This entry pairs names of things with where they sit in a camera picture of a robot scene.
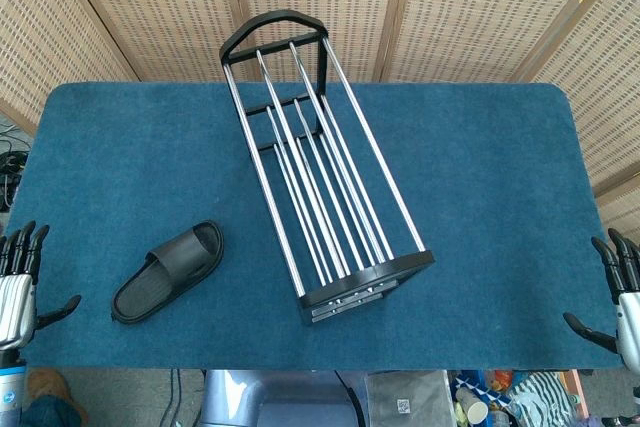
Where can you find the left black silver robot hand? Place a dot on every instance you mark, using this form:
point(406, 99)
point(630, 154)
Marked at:
point(15, 297)

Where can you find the grey fabric bag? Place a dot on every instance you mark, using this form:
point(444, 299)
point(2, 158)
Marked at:
point(405, 397)

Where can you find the woven rattan folding screen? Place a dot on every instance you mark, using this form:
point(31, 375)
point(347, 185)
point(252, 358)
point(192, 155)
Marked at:
point(150, 7)

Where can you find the brown shoe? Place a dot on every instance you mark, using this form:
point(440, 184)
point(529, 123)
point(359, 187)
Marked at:
point(47, 387)

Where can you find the black slide sandal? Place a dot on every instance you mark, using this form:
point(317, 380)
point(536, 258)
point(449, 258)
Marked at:
point(150, 287)

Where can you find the white paper cup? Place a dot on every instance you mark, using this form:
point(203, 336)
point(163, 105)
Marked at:
point(472, 408)

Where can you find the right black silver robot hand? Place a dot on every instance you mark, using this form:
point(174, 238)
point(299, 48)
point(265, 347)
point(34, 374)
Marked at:
point(629, 312)

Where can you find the black chrome shoe rack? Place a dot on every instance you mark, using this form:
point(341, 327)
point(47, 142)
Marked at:
point(395, 264)

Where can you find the left robot arm blue grey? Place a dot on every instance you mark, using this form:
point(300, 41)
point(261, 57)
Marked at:
point(10, 392)

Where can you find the grey blue robot torso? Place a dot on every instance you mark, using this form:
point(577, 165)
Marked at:
point(280, 397)

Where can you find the black white striped cloth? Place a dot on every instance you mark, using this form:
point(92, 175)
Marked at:
point(542, 394)

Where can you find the blue white patterned package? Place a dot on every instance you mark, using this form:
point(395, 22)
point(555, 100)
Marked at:
point(475, 382)

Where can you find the blue carpet mat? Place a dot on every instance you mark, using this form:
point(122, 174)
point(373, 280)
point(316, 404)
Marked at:
point(475, 197)

